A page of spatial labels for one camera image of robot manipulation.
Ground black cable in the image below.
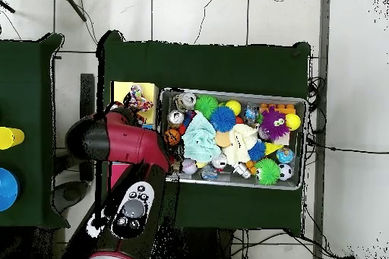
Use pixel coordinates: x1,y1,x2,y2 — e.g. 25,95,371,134
305,137,389,155

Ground dark green table cloth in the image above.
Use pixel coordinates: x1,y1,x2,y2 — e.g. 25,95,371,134
0,32,71,229
95,30,312,232

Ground blue spiky ball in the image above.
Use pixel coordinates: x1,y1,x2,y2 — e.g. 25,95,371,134
209,106,237,133

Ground small soccer ball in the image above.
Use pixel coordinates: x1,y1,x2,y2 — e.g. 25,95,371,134
277,163,293,181

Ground silver drink can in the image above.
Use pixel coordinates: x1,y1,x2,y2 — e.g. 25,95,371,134
176,91,198,111

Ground purple spiky monster toy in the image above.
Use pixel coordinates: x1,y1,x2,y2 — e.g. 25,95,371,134
260,107,289,141

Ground small orange basketball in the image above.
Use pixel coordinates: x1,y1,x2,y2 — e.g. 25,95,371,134
163,128,182,147

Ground multicoloured knotted rag toy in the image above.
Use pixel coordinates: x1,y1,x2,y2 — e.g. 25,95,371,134
123,84,154,113

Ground yellow cup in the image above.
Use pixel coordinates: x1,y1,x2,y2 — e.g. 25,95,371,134
0,126,26,150

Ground wooden box with three holes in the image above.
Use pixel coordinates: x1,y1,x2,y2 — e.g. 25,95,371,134
108,81,160,190

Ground green spiky ball with eyes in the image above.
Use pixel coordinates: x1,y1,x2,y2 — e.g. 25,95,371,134
254,157,281,186

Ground cream cloth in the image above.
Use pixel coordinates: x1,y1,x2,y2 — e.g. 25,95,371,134
223,123,259,166

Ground shallow silver mesh bin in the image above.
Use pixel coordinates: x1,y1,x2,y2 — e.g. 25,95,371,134
156,87,306,191

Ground orange toy building block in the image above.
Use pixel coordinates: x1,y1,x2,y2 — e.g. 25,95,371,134
259,103,296,115

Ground black tripod leg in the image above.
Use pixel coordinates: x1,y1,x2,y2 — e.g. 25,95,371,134
0,0,15,14
57,0,88,23

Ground mint green cloth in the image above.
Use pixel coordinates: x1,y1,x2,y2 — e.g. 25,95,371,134
181,111,223,163

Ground blue bowl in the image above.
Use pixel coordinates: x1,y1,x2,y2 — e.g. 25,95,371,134
0,167,21,212

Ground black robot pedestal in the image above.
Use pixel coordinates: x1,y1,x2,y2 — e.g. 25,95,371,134
182,226,235,259

